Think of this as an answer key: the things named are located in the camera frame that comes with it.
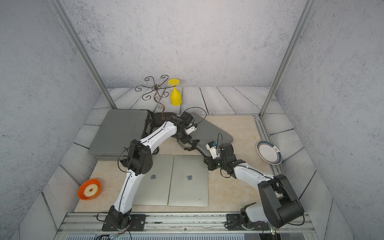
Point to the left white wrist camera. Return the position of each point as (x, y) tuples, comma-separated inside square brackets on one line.
[(191, 129)]

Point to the copper wire jewelry stand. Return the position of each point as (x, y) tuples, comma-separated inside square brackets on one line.
[(157, 92)]

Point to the white donut in bowl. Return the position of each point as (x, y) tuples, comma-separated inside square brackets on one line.
[(91, 190)]

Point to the aluminium frame post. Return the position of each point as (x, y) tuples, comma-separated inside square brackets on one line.
[(69, 28), (303, 19)]

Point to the orange bowl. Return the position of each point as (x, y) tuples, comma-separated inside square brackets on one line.
[(84, 185)]

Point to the white plate green red rim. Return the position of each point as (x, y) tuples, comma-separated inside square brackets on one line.
[(269, 153)]

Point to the yellow plastic goblet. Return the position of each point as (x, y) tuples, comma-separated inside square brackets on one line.
[(175, 96)]

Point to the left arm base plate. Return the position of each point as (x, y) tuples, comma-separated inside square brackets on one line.
[(132, 223)]

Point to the front aluminium rail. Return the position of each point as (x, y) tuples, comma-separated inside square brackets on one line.
[(179, 226)]

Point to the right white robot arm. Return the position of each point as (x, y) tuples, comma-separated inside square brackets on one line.
[(279, 203)]

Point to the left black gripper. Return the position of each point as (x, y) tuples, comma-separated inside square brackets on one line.
[(186, 140)]

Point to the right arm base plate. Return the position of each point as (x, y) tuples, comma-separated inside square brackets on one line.
[(239, 222)]

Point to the silver apple laptop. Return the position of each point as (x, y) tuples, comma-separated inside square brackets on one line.
[(155, 186)]

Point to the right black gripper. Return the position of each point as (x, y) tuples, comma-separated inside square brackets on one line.
[(210, 163)]

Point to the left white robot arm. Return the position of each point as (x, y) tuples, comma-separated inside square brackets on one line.
[(139, 161)]

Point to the grey zippered laptop bag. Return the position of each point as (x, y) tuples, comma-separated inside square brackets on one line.
[(117, 131)]

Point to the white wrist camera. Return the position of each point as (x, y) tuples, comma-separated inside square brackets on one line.
[(212, 147), (191, 129)]

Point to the left aluminium frame post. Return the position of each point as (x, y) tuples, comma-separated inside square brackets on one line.
[(69, 28)]

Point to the right aluminium frame post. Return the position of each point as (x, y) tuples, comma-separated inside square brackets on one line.
[(303, 19)]

